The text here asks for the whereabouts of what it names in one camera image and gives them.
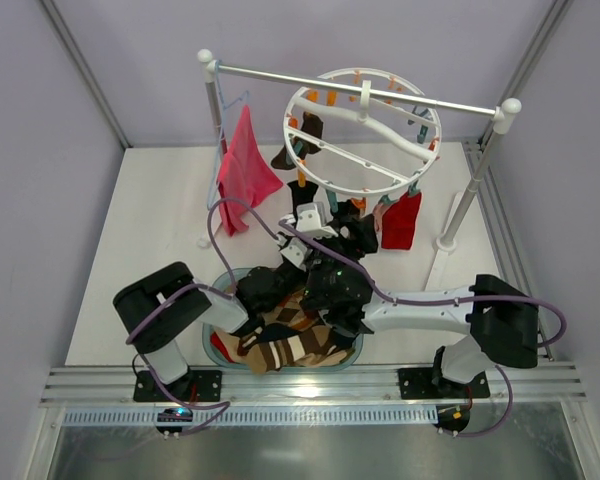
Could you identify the white clothes rack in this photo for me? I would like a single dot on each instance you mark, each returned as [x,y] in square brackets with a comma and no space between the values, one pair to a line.
[348,94]

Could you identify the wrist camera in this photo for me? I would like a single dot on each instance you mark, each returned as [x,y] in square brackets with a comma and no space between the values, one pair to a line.
[310,220]
[293,250]

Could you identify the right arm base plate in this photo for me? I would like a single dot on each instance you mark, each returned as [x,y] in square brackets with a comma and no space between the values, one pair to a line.
[420,383]

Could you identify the aluminium rail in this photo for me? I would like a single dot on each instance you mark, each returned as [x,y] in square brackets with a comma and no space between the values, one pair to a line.
[358,384]

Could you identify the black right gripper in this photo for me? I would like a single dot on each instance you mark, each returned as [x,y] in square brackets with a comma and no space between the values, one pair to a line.
[348,230]

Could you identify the red sock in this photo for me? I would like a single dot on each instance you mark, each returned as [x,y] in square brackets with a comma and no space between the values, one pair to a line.
[399,223]

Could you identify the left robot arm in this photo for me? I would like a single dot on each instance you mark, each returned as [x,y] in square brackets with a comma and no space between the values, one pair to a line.
[156,309]

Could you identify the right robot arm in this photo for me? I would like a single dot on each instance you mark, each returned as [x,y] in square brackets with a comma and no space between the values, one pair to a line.
[497,325]

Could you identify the pink sock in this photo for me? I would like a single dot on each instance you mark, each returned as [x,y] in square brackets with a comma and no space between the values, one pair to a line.
[378,213]

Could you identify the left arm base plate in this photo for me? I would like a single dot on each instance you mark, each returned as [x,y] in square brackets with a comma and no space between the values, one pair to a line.
[195,386]

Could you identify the brown striped sock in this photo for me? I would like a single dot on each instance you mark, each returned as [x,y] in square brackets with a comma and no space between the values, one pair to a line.
[311,349]

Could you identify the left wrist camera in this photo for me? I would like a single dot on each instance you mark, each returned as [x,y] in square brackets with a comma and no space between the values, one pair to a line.
[293,250]

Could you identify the blue wire hanger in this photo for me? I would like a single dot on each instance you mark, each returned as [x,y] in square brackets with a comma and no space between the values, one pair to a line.
[219,109]

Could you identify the pink cloth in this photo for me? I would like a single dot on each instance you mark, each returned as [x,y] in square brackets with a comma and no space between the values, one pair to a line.
[244,176]

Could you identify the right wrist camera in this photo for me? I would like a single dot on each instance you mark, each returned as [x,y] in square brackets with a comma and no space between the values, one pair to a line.
[310,220]

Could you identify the teal laundry basket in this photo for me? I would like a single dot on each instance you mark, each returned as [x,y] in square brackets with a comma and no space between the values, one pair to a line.
[284,338]

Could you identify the white round sock hanger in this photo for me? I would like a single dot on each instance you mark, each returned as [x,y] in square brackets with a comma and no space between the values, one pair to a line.
[364,143]

